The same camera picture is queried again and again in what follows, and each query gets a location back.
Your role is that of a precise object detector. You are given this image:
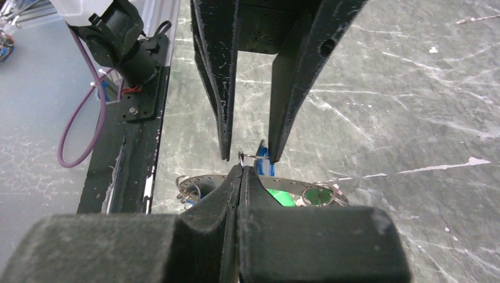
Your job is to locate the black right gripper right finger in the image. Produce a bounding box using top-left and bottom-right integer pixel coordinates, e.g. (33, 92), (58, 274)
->
(237, 166), (412, 282)

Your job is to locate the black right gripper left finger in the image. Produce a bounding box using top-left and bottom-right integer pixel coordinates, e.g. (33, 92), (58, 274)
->
(1, 165), (242, 282)

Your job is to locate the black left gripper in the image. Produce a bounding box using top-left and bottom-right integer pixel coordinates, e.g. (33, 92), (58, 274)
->
(190, 0), (367, 163)

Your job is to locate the green key tag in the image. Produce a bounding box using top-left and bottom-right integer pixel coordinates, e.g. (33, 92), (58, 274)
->
(267, 187), (337, 208)

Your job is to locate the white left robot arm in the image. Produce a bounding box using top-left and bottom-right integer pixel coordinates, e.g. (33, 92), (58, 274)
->
(52, 0), (366, 163)

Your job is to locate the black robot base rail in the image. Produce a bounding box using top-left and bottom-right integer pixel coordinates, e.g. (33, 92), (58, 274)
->
(77, 20), (172, 214)

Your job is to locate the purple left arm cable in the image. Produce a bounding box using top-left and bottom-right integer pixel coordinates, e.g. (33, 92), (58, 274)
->
(57, 27), (126, 169)

